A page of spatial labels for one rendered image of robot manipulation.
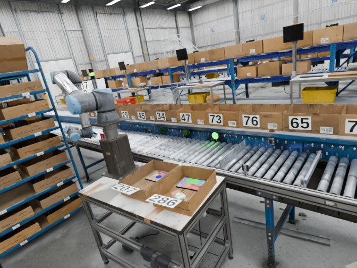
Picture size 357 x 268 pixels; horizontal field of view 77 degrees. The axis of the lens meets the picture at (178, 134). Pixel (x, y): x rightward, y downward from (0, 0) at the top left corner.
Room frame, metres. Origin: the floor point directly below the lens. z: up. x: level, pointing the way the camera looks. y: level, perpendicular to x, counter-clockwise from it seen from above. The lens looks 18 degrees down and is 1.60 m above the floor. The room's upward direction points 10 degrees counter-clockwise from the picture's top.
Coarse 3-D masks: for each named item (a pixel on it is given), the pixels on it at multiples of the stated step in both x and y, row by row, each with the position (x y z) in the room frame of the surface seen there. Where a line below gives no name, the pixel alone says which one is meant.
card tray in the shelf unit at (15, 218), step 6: (24, 204) 2.24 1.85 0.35; (12, 210) 2.16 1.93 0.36; (18, 210) 2.15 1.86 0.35; (24, 210) 2.00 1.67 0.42; (30, 210) 2.03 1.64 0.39; (6, 216) 2.07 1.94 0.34; (12, 216) 1.92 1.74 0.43; (18, 216) 1.95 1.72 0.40; (24, 216) 1.98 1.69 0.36; (0, 222) 1.84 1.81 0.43; (6, 222) 1.87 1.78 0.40; (12, 222) 1.90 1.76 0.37; (0, 228) 1.83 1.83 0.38; (6, 228) 1.86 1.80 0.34
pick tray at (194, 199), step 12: (180, 168) 1.51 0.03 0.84; (192, 168) 1.47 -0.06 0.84; (204, 168) 1.42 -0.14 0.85; (168, 180) 1.38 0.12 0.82; (180, 180) 1.47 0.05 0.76; (216, 180) 1.36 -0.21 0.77; (156, 192) 1.26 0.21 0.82; (168, 192) 1.33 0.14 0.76; (192, 192) 1.28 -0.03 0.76; (204, 192) 1.21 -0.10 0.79; (156, 204) 1.20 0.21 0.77; (180, 204) 1.09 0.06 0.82; (192, 204) 1.09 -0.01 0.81
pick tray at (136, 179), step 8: (152, 160) 1.72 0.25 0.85; (144, 168) 1.64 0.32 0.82; (152, 168) 1.71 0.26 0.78; (160, 168) 1.68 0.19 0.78; (168, 168) 1.63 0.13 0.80; (176, 168) 1.52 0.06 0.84; (128, 176) 1.51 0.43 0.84; (136, 176) 1.57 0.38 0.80; (144, 176) 1.63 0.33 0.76; (128, 184) 1.50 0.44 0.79; (136, 184) 1.53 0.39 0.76; (144, 184) 1.50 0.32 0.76; (152, 184) 1.48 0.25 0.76; (136, 192) 1.32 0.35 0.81; (144, 192) 1.26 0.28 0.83; (144, 200) 1.28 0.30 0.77
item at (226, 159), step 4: (244, 140) 1.90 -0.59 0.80; (240, 144) 1.84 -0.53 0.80; (244, 144) 1.90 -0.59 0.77; (236, 148) 1.78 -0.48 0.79; (240, 148) 1.83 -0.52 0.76; (232, 152) 1.73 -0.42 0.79; (236, 152) 1.78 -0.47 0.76; (224, 156) 1.63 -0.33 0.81; (228, 156) 1.68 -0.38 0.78; (232, 156) 1.72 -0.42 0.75; (220, 160) 1.59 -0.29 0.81; (224, 160) 1.63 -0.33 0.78; (228, 160) 1.67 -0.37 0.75; (220, 164) 1.58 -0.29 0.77; (224, 164) 1.62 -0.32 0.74; (220, 168) 1.58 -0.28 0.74
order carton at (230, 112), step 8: (224, 104) 2.45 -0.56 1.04; (232, 104) 2.38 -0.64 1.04; (240, 104) 2.32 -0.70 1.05; (248, 104) 2.26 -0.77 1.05; (208, 112) 2.26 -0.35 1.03; (216, 112) 2.19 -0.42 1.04; (224, 112) 2.13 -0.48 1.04; (232, 112) 2.07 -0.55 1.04; (208, 120) 2.27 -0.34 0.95; (224, 120) 2.14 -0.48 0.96; (232, 120) 2.08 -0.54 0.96
